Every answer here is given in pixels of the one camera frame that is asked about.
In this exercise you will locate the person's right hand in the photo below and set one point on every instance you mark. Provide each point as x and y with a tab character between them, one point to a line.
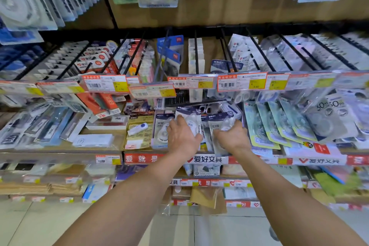
235	140

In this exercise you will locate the person's left hand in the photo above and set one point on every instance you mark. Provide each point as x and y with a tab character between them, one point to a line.
184	142

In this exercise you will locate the pile of white correction tapes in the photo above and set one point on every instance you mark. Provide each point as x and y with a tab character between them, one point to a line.
163	133

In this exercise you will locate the person's right forearm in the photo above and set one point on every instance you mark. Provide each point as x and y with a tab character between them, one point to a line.
294	202

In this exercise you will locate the person's left forearm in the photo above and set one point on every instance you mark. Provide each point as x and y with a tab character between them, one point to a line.
124	202

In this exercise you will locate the red shelf label strip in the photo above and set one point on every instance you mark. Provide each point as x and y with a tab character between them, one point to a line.
141	158

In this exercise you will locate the pile of teal packets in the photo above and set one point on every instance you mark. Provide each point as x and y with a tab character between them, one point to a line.
274	124

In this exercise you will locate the gold box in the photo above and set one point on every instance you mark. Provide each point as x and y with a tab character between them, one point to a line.
138	142

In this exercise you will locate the small white blue device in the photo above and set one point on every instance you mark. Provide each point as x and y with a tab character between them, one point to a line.
137	129

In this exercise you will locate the white ink box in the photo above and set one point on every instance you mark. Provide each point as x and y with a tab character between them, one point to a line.
106	122

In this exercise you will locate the row of white card packets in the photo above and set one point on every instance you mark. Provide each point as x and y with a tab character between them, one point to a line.
196	55

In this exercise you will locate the blue scissors packets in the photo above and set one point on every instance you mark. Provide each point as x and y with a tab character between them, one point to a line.
171	52

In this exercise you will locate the white flat box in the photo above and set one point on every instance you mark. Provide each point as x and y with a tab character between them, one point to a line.
92	141

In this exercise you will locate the row of orange price tags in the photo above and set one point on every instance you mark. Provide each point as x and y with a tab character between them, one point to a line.
103	83

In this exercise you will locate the blue white card packet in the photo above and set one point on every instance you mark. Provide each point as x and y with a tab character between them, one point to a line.
95	194

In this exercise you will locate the rows of grey white packets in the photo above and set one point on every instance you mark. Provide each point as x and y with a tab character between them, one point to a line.
302	52

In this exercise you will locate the row of white red packets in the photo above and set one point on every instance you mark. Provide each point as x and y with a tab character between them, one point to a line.
86	61

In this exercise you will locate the pile of pen packets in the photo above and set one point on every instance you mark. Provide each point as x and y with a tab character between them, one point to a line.
43	127

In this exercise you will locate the stacks of brown envelopes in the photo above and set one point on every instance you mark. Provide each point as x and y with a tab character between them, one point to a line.
37	188

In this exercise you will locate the row of blue white packets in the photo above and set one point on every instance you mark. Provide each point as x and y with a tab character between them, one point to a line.
20	61

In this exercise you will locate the blue ruler packet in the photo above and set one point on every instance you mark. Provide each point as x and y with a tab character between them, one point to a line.
20	38

